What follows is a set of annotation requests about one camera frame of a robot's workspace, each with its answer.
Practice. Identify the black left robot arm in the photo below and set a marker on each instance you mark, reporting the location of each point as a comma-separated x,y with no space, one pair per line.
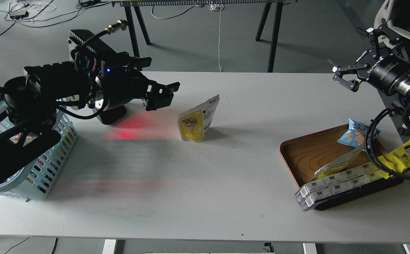
95,82

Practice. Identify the blue snack bag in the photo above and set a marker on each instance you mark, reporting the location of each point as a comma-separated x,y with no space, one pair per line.
355,135

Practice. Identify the brown wooden tray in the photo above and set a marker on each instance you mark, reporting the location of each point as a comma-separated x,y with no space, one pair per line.
304,155

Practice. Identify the white boxed snack pack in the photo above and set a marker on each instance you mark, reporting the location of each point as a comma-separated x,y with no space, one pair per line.
317,192

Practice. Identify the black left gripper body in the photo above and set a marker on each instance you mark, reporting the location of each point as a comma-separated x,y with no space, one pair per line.
118,84

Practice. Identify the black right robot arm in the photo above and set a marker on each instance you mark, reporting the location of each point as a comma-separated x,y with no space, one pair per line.
403,89

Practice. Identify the black trestle table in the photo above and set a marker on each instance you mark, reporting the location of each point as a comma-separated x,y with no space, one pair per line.
176,26

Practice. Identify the yellow nut snack pouch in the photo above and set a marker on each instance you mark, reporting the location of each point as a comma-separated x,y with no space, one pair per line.
194,123

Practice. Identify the yellow cartoon snack bag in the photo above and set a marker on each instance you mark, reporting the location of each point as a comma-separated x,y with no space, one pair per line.
399,159

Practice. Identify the yellow white flat pouch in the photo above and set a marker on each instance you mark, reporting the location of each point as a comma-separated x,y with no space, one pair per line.
338,164

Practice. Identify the black barcode scanner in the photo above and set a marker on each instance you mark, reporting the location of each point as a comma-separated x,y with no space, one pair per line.
110,116

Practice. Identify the light blue plastic basket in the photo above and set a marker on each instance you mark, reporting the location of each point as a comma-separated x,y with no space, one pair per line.
30,165

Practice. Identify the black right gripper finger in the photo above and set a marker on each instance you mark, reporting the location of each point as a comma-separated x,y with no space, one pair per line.
379,37
360,69

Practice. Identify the white office chair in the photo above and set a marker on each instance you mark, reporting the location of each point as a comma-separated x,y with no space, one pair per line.
399,21

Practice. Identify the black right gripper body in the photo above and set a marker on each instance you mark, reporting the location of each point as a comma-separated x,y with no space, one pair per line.
383,71

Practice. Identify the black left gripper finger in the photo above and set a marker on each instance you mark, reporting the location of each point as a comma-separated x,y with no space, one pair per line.
154,101
156,87

